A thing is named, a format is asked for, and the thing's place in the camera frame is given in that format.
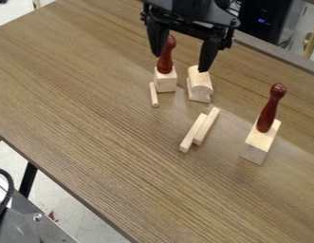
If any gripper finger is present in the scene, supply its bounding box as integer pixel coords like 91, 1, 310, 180
196, 33, 227, 73
144, 17, 171, 58

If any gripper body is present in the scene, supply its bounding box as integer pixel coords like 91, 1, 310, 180
139, 0, 242, 51

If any white wooden arch block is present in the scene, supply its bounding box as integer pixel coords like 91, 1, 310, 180
185, 65, 215, 103

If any red wooden pin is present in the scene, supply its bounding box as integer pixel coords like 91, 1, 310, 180
155, 34, 178, 75
255, 83, 288, 134

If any pale wooden cube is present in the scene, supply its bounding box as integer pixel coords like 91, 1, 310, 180
152, 65, 180, 94
238, 119, 283, 166

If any pale wooden dowel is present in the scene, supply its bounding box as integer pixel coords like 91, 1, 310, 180
147, 81, 161, 108

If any black computer tower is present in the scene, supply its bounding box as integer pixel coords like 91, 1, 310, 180
237, 0, 309, 46

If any pale wooden bar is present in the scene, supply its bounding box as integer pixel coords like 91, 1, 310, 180
177, 112, 209, 154
192, 106, 222, 146

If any black metal box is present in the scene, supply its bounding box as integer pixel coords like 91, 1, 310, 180
0, 189, 81, 243

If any black cable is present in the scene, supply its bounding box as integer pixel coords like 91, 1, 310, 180
0, 166, 16, 226

